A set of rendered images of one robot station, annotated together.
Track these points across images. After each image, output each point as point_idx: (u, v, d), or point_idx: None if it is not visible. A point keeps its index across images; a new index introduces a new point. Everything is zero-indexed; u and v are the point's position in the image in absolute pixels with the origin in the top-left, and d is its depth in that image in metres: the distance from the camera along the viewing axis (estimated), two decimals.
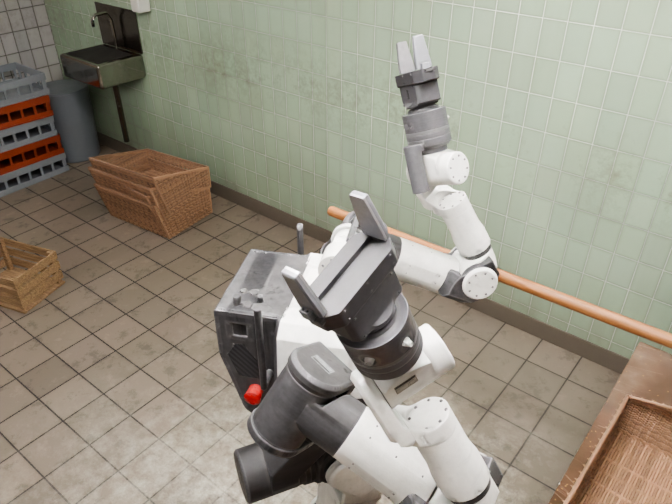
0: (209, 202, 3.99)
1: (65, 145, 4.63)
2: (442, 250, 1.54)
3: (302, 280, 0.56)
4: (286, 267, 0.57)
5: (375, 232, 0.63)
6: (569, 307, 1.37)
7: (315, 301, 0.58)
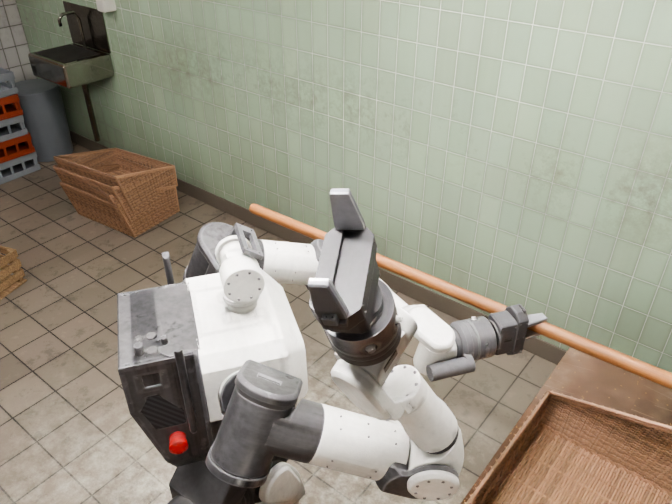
0: (176, 201, 4.01)
1: (37, 144, 4.64)
2: None
3: (332, 286, 0.56)
4: (311, 279, 0.56)
5: (353, 224, 0.65)
6: (469, 303, 1.39)
7: (342, 303, 0.58)
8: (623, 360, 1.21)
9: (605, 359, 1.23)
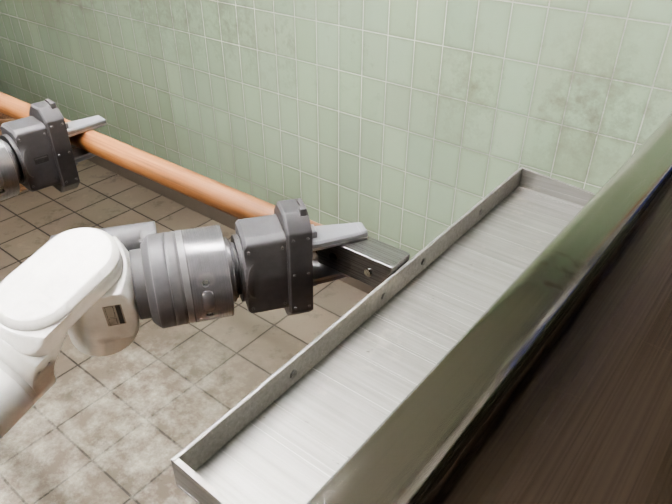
0: None
1: None
2: None
3: None
4: None
5: (314, 238, 0.59)
6: None
7: None
8: None
9: None
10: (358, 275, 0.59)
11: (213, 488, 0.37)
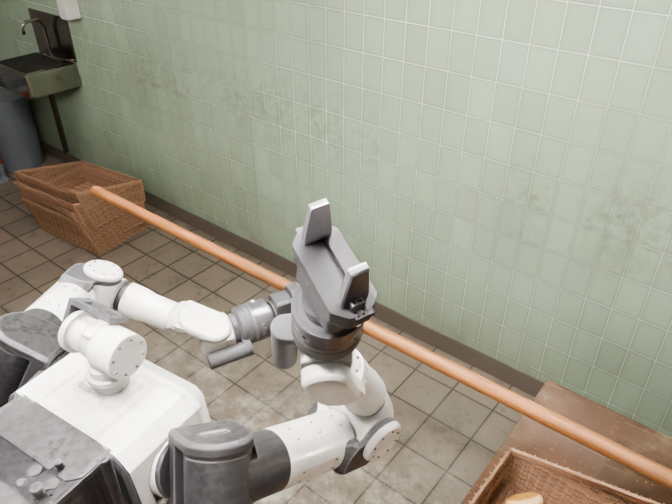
0: None
1: (4, 156, 4.48)
2: (171, 226, 1.62)
3: (367, 268, 0.57)
4: (350, 269, 0.56)
5: (323, 233, 0.64)
6: (260, 279, 1.45)
7: (367, 283, 0.60)
8: (377, 332, 1.27)
9: (363, 331, 1.29)
10: None
11: None
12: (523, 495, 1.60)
